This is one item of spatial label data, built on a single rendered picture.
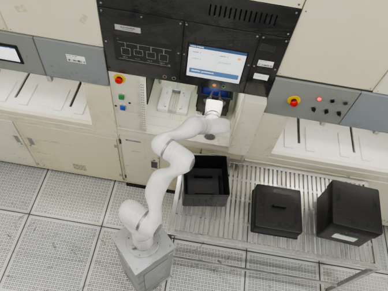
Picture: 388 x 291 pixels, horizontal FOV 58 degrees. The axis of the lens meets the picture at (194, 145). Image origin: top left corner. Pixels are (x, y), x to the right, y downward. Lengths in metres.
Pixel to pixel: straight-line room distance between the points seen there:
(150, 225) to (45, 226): 1.53
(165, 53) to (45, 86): 1.21
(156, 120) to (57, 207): 1.22
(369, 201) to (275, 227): 0.57
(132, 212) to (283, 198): 0.98
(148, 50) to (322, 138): 1.40
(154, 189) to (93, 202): 1.50
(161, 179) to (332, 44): 0.99
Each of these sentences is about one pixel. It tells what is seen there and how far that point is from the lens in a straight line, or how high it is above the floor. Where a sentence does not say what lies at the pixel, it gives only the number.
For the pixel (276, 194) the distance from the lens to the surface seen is 2.27.
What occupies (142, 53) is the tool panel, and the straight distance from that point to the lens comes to 1.84.
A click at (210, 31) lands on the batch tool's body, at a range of 1.68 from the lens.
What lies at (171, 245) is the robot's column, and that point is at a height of 0.76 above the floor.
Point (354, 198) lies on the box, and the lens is 2.28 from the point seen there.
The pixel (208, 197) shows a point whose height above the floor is 0.90.
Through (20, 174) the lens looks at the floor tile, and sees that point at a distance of 3.41.
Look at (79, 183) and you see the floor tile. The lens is 3.22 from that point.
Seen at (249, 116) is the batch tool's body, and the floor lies 1.27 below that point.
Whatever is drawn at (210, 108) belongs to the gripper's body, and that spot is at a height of 1.21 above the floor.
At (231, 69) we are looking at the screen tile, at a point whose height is 1.56.
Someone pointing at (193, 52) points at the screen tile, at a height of 1.63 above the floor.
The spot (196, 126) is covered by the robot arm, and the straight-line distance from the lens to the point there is 1.64.
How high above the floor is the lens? 2.81
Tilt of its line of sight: 57 degrees down
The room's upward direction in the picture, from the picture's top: 9 degrees clockwise
